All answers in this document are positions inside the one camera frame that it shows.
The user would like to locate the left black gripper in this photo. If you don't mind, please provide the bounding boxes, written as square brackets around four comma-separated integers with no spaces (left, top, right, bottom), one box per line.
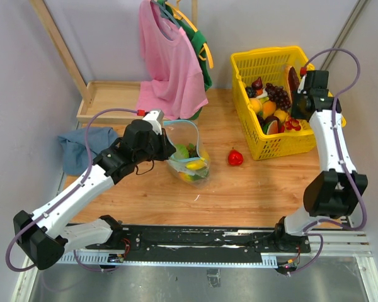
[135,127,177,164]

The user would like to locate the red cherry bunch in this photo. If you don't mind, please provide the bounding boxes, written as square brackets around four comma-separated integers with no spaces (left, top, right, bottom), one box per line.
[283,116,302,132]

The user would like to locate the green cabbage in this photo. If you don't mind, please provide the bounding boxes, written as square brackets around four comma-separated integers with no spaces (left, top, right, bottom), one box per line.
[174,143,190,160]

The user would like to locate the green longan bunch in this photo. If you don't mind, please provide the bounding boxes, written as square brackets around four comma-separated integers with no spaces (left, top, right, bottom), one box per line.
[187,143,198,158]

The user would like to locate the clear zip top bag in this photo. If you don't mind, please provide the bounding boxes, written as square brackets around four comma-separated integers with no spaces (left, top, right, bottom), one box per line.
[163,120,211,187]

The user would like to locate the green yellow mango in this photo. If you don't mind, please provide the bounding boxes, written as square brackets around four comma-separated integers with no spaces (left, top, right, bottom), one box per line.
[178,172,202,184]

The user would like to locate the yellow banana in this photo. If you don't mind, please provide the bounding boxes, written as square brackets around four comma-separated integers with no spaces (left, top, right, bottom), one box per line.
[185,159,207,171]

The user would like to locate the red bell pepper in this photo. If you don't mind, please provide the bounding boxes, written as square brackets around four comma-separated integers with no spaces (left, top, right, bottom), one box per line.
[227,149,244,166]

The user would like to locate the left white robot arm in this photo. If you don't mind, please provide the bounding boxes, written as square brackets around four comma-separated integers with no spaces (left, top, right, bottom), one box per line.
[13,111,176,270]

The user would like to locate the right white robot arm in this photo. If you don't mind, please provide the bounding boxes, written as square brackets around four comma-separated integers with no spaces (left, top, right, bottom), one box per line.
[272,68,368,252]

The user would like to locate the yellow lemon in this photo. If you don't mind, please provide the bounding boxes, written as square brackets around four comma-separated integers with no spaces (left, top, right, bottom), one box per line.
[273,109,289,123]

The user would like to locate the dark purple grape bunch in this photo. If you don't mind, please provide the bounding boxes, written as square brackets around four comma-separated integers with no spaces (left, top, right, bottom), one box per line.
[265,82,292,112]

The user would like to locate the brown sweet potato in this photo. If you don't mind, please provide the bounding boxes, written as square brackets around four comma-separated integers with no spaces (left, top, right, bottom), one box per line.
[284,65,300,102]

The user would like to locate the orange fruit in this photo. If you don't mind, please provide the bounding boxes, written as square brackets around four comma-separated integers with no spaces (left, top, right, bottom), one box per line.
[262,101,277,119]

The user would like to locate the watermelon slice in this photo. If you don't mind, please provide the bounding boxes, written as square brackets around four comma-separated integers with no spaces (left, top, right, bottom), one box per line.
[262,115,280,135]

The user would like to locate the yellow mango fruit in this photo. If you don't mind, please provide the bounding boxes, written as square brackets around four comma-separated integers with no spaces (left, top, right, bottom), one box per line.
[249,98,263,114]

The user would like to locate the dark red fig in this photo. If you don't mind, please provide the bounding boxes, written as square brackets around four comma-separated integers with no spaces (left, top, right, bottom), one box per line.
[251,77,263,91]

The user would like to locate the blue black grape bunch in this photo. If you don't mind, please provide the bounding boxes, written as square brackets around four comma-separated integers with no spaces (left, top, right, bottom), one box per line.
[245,86,256,98]

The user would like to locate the yellow plastic basket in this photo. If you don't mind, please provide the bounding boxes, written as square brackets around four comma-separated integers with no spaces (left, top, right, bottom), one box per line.
[231,46,316,160]

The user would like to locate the wooden tray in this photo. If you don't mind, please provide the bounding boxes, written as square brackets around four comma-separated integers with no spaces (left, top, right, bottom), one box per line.
[76,81,140,125]

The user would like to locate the blue cloth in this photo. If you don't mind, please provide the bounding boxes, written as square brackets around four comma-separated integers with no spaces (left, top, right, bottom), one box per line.
[57,126,118,176]

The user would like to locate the pink t-shirt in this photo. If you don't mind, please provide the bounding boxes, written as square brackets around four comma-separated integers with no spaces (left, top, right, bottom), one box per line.
[136,1,208,120]

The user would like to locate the green t-shirt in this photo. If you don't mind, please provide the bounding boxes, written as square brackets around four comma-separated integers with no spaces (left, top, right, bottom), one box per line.
[157,0,213,120]

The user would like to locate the yellow clothes hanger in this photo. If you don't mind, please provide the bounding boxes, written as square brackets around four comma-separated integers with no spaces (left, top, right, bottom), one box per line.
[164,0,214,69]

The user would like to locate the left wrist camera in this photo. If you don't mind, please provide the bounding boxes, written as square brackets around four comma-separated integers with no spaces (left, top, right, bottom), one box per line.
[137,109,164,135]

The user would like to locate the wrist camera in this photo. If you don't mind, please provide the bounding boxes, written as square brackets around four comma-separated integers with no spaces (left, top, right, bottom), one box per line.
[297,67,307,94]
[137,109,164,135]

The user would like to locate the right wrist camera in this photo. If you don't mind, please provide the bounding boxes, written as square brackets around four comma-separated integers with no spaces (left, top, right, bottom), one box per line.
[297,67,307,94]

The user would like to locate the wooden rack frame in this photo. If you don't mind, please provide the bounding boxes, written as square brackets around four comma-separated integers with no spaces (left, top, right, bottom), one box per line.
[30,0,198,106]

